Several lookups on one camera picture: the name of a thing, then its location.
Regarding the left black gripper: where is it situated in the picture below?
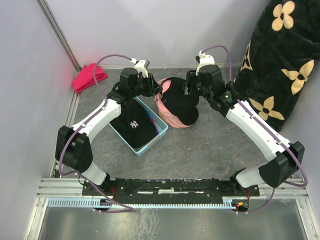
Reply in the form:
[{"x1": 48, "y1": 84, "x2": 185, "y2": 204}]
[{"x1": 130, "y1": 72, "x2": 163, "y2": 98}]

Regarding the pink cap with R logo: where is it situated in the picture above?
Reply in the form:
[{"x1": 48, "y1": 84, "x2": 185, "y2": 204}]
[{"x1": 154, "y1": 77, "x2": 191, "y2": 128}]

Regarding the black cap gold R logo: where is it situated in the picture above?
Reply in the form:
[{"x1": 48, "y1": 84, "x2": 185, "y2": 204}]
[{"x1": 161, "y1": 77, "x2": 200, "y2": 126}]

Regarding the black cap white NY logo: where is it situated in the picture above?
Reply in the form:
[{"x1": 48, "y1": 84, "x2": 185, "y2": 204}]
[{"x1": 110, "y1": 99, "x2": 157, "y2": 149}]

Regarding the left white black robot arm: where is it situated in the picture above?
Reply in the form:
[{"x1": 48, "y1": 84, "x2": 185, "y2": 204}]
[{"x1": 55, "y1": 66, "x2": 162, "y2": 195}]

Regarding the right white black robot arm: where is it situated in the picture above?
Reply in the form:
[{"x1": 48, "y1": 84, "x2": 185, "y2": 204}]
[{"x1": 183, "y1": 64, "x2": 305, "y2": 196}]

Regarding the wooden hat stand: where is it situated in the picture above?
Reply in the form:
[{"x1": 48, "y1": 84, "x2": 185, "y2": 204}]
[{"x1": 158, "y1": 111, "x2": 168, "y2": 123}]

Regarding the light blue plastic basket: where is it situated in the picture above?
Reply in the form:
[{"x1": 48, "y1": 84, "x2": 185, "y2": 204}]
[{"x1": 109, "y1": 97, "x2": 168, "y2": 156}]

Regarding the tan cap in basket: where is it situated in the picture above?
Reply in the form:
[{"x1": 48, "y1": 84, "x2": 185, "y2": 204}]
[{"x1": 134, "y1": 144, "x2": 150, "y2": 152}]

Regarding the red cloth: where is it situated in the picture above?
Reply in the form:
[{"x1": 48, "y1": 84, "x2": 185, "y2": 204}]
[{"x1": 72, "y1": 63, "x2": 108, "y2": 93}]

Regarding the black floral blanket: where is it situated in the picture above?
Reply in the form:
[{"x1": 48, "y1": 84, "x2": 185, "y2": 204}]
[{"x1": 233, "y1": 0, "x2": 320, "y2": 132}]

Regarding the aluminium corner profile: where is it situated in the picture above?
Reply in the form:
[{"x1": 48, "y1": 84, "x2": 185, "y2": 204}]
[{"x1": 35, "y1": 0, "x2": 82, "y2": 72}]

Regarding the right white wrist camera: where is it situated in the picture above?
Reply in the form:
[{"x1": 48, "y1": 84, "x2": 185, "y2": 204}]
[{"x1": 195, "y1": 50, "x2": 215, "y2": 76}]

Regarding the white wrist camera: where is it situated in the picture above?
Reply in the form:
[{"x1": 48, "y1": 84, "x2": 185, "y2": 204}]
[
  {"x1": 195, "y1": 50, "x2": 215, "y2": 76},
  {"x1": 130, "y1": 58, "x2": 150, "y2": 78}
]

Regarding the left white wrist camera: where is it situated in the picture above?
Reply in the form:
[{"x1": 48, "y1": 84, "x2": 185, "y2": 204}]
[{"x1": 130, "y1": 58, "x2": 150, "y2": 78}]

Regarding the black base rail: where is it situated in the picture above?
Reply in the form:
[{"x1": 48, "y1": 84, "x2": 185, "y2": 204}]
[{"x1": 97, "y1": 178, "x2": 260, "y2": 204}]

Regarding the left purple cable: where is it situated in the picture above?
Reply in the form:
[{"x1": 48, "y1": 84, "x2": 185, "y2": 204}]
[{"x1": 58, "y1": 54, "x2": 137, "y2": 213}]

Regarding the light blue cable duct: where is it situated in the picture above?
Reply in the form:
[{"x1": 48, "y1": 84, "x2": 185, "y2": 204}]
[{"x1": 47, "y1": 197, "x2": 241, "y2": 210}]

